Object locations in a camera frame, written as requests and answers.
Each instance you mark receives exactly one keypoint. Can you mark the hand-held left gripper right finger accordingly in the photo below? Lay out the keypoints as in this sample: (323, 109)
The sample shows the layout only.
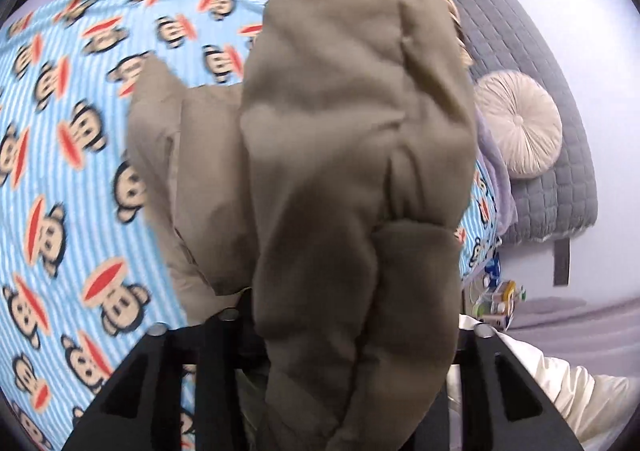
(492, 381)

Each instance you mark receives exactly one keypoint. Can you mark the khaki puffer jacket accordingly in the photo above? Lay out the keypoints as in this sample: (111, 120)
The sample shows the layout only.
(350, 131)

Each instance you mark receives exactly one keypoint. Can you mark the grey quilted headboard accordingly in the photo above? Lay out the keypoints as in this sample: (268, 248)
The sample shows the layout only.
(515, 21)

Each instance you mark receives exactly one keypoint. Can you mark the round cream cushion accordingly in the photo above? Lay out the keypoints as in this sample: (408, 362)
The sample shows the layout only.
(520, 123)

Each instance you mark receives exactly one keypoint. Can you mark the white cloth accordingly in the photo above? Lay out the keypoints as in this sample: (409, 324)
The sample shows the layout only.
(560, 391)

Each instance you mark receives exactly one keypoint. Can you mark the cluttered bedside items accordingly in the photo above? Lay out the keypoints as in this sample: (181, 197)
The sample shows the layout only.
(495, 298)

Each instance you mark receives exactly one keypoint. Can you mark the blue striped monkey-print blanket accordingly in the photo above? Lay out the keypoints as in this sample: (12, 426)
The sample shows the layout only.
(75, 81)

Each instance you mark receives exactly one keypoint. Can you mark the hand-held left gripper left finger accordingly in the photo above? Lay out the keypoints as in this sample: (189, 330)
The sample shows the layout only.
(150, 381)

